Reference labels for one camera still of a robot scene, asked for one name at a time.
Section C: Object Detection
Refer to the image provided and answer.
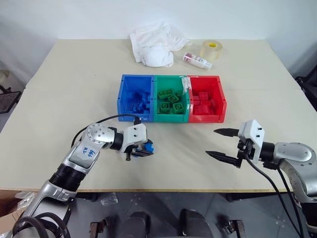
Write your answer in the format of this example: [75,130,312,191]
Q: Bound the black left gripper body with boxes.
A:
[125,144,147,162]

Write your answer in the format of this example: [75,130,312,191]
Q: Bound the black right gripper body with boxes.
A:
[236,138,256,161]

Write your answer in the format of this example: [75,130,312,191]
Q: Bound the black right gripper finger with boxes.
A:
[213,127,240,138]
[205,150,243,170]

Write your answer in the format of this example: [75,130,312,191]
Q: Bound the red plastic bin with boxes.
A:
[187,75,227,124]

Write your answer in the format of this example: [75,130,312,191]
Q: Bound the blue plastic bin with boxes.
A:
[117,74,155,122]

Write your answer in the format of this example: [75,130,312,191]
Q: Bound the crumpled clear plastic bag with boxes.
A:
[100,192,119,206]

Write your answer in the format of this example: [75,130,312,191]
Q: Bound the green plastic bin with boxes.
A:
[153,75,191,123]

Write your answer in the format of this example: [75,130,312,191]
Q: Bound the dark rounded shape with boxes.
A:
[178,208,213,238]
[118,211,152,238]

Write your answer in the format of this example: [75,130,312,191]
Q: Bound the small white spray bottle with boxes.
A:
[183,52,213,70]

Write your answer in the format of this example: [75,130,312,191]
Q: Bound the clear tape roll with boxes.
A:
[199,40,223,61]

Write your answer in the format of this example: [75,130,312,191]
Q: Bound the white rounded face mask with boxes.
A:
[140,43,174,68]

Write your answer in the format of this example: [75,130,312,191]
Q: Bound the crumpled white cloth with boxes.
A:
[129,20,193,64]

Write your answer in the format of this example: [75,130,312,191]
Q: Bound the brown cardboard box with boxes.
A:
[0,190,38,234]

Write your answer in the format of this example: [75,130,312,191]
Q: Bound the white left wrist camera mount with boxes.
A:
[121,123,149,155]

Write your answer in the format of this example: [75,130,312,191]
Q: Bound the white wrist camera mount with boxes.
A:
[237,119,265,164]
[121,123,149,155]

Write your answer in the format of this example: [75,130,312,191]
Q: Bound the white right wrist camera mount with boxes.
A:
[237,119,265,164]

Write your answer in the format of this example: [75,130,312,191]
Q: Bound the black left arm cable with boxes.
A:
[71,114,142,147]

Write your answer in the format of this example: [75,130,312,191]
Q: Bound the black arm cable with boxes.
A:
[276,167,303,238]
[245,157,306,238]
[71,114,142,147]

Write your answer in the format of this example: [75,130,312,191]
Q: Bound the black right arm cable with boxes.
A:
[276,167,303,238]
[245,157,306,238]

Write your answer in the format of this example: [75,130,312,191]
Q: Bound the rusty brown metal bracket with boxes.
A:
[89,216,112,238]
[217,215,246,238]

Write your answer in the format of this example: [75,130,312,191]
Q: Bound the black equipment frame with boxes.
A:
[294,61,317,114]

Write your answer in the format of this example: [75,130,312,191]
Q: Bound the black looped shoulder cable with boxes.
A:
[11,214,69,238]

